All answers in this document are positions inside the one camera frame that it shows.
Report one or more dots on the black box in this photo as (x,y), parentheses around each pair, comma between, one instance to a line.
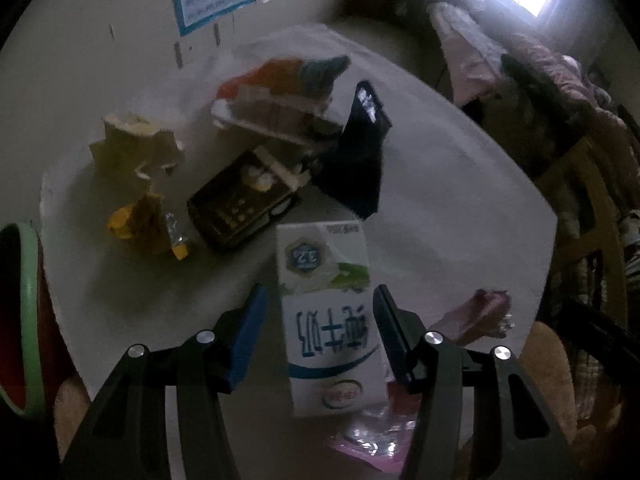
(225,205)

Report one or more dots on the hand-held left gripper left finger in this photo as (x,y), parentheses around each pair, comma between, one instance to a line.
(247,340)

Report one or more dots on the pink packet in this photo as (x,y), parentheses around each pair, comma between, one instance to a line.
(475,312)

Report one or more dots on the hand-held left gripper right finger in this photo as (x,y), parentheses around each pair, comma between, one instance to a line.
(390,332)

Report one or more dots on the white table cloth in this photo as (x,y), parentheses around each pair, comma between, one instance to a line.
(450,210)

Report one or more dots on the black clothing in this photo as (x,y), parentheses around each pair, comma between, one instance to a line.
(540,105)

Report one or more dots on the wooden chair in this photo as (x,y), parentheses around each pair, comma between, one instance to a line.
(590,220)

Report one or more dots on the red bin with green rim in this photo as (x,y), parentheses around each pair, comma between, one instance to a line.
(22,310)

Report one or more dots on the dark blue packet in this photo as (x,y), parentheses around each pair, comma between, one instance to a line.
(357,155)

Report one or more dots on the bed with plaid sheet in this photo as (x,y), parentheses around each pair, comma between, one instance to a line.
(465,50)

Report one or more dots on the pink blanket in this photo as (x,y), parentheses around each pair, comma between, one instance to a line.
(550,65)

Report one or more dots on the small golden yellow wrapper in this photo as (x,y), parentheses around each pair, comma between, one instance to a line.
(142,225)

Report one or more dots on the brown tape strip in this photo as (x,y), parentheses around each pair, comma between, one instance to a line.
(216,34)
(178,55)

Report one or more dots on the pale yellow carton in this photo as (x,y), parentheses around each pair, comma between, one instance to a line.
(135,145)

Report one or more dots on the pink foil wrapper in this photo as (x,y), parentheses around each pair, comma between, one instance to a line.
(370,440)

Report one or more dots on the white milk carton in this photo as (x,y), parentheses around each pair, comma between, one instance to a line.
(325,320)

